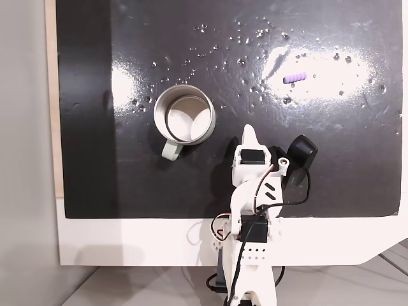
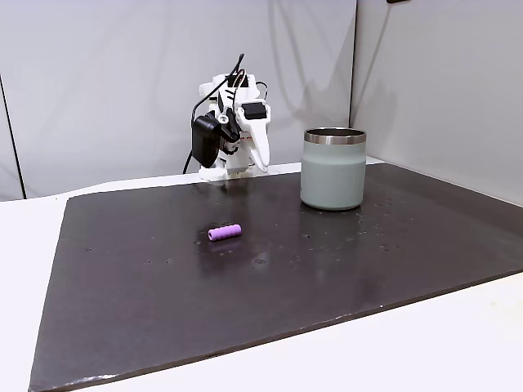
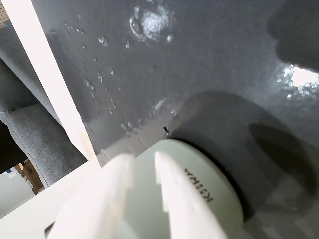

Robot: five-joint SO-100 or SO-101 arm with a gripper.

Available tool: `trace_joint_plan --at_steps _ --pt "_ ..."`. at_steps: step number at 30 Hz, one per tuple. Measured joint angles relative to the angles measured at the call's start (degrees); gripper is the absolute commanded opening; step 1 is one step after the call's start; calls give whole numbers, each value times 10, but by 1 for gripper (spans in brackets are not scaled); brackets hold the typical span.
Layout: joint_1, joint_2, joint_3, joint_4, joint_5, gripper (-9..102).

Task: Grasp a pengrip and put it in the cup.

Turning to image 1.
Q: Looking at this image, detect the purple ribbed pen grip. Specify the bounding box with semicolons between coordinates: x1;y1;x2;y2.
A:
283;72;307;85

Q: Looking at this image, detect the black table mat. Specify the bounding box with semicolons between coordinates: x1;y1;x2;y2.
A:
55;0;404;219

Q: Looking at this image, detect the pale wooden board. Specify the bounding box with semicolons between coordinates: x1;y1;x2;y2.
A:
44;0;66;199

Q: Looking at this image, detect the red white black motor wire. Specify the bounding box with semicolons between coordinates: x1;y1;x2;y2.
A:
252;165;277;214

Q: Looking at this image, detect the steel cup with green handle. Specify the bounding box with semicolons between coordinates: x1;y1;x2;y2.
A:
153;84;217;161

